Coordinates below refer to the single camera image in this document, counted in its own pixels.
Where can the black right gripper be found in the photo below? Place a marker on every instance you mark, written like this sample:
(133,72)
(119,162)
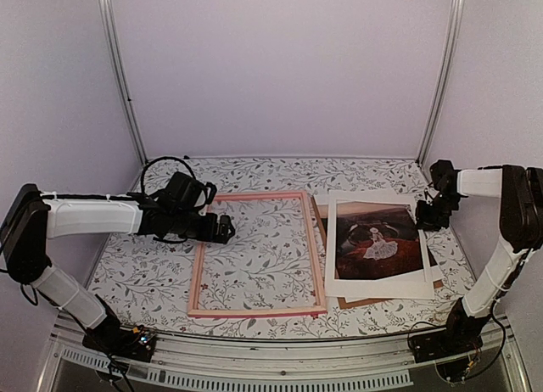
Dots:
(423,222)

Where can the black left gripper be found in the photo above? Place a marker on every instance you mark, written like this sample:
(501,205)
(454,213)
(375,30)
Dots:
(210,236)

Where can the canyon landscape photo print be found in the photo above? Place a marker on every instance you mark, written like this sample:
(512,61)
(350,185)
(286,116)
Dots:
(375,241)

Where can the white mat board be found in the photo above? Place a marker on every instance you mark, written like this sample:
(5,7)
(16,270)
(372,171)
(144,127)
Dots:
(415,285)

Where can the pink wooden picture frame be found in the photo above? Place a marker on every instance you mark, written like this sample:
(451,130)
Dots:
(259,309)

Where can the brown fibreboard backing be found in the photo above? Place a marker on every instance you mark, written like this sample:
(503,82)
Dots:
(319,204)

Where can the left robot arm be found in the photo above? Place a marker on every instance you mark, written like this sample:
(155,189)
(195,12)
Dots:
(35,219)

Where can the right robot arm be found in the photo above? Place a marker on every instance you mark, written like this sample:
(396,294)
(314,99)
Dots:
(519,190)

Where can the floral patterned table cover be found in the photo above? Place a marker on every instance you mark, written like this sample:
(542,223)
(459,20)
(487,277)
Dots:
(148,282)

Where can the perforated metal strip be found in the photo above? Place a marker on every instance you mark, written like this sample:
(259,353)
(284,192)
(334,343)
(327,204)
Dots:
(230,365)

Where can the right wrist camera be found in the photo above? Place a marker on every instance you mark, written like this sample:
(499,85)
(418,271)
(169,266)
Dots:
(444,177)

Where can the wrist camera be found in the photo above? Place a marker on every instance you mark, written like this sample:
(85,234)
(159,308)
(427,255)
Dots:
(184,192)
(444,177)

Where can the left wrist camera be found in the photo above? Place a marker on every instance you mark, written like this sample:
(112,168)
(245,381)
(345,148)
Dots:
(184,192)

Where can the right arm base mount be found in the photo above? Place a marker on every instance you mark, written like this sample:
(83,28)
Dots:
(442,343)

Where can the aluminium front rail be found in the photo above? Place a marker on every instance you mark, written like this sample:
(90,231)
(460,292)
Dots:
(496,366)

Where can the right aluminium corner post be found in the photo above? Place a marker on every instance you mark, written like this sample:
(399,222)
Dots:
(451,40)

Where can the aluminium corner post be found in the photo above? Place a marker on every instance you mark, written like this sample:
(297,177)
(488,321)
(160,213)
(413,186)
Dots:
(451,40)
(113,45)

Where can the left aluminium corner post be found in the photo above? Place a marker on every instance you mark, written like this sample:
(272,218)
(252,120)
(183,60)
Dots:
(113,45)

